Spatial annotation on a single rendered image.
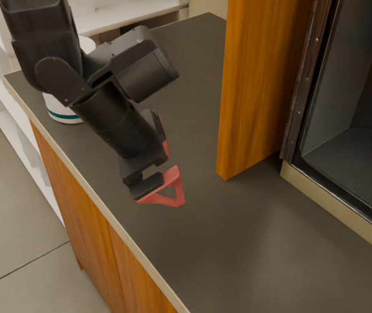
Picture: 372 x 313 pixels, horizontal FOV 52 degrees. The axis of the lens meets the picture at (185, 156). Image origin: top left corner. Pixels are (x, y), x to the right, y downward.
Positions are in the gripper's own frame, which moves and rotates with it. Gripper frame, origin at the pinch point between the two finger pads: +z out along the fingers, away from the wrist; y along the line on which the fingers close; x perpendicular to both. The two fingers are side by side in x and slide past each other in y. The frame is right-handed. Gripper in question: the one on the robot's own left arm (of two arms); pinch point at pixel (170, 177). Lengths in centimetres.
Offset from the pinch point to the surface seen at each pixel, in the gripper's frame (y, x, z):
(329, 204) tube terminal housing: -4.2, -18.5, 20.8
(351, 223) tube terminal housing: -8.4, -19.7, 22.2
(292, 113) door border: 4.8, -20.7, 6.6
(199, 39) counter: 65, -15, 21
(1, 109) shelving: 176, 107, 49
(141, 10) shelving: 97, -3, 16
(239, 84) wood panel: 7.3, -15.8, -2.2
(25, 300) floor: 49, 96, 66
